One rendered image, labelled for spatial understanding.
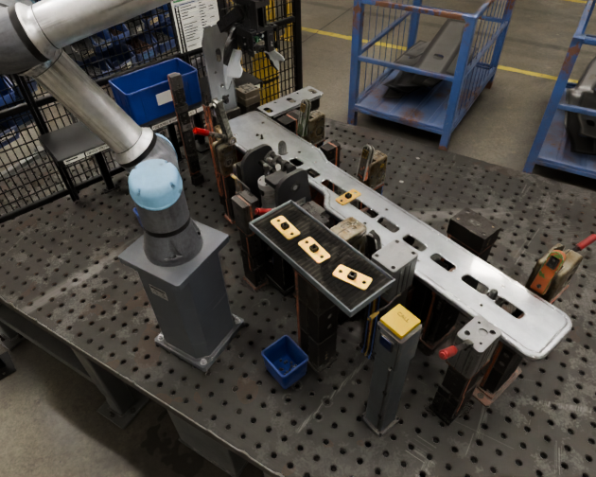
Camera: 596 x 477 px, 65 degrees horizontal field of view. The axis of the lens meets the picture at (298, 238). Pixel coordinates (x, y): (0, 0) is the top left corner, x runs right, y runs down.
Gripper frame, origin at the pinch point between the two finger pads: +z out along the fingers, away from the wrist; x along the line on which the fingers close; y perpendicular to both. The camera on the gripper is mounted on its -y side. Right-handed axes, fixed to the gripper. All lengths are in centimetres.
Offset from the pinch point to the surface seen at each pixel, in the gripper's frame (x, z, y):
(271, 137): 28, 44, -34
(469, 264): 30, 44, 54
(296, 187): 4.8, 30.2, 9.9
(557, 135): 252, 128, -13
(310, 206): 7.0, 36.2, 13.4
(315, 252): -9.3, 27.7, 34.2
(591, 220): 112, 74, 58
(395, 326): -11, 28, 60
